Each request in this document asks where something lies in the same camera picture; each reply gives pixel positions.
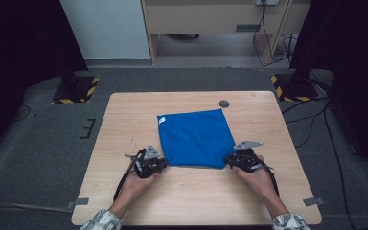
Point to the white panel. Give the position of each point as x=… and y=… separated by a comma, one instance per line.
x=105, y=28

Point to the person's right hand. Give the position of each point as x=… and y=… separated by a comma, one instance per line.
x=260, y=182

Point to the black yellow-striped stand base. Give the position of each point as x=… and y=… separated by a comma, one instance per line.
x=295, y=89
x=76, y=91

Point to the dark round table grommet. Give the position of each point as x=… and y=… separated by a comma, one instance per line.
x=224, y=103

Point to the black curtain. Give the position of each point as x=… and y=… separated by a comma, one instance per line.
x=354, y=64
x=19, y=48

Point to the person's left hand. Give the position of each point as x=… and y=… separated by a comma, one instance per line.
x=137, y=187

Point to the dark object under desk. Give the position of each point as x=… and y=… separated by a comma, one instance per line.
x=182, y=36

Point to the blue cloth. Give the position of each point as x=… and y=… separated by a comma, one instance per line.
x=195, y=137

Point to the grey tape piece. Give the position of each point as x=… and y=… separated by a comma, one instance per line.
x=78, y=202
x=313, y=201

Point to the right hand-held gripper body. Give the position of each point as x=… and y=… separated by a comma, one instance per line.
x=247, y=159

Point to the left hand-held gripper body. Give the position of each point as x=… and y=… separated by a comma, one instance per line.
x=147, y=163

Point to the beige wooden desk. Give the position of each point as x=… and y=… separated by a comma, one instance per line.
x=204, y=19

